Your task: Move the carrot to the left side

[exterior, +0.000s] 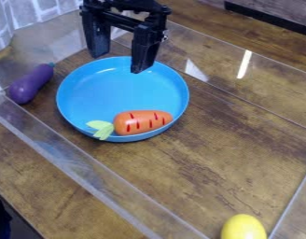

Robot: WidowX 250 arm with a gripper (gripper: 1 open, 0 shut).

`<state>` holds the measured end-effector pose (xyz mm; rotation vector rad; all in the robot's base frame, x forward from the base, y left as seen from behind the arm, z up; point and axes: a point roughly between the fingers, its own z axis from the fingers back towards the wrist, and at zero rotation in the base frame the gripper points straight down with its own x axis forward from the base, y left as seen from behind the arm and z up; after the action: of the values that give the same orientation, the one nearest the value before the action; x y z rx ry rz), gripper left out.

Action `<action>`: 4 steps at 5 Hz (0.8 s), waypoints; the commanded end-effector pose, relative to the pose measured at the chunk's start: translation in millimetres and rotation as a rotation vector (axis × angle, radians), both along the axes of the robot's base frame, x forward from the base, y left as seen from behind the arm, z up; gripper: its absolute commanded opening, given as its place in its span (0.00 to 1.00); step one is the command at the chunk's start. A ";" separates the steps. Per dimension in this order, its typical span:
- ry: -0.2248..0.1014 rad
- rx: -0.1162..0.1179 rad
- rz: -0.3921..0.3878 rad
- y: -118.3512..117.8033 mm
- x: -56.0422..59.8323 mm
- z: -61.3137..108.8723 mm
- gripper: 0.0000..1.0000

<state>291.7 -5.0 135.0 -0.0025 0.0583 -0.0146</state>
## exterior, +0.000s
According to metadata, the orange toy carrot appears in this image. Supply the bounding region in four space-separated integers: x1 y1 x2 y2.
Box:
86 110 173 140

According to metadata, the purple toy eggplant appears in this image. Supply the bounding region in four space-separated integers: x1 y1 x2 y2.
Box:
9 63 54 105

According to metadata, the clear acrylic enclosure wall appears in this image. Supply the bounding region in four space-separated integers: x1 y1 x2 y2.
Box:
0 13 306 239

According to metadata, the yellow toy lemon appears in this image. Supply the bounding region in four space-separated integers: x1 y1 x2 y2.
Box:
219 214 267 239

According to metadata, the white patterned curtain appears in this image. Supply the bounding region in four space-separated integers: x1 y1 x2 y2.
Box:
0 0 83 51

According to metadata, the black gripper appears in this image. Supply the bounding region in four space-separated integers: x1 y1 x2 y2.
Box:
81 0 171 74

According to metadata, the blue plastic plate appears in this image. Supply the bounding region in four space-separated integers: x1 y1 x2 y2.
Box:
55 56 189 136

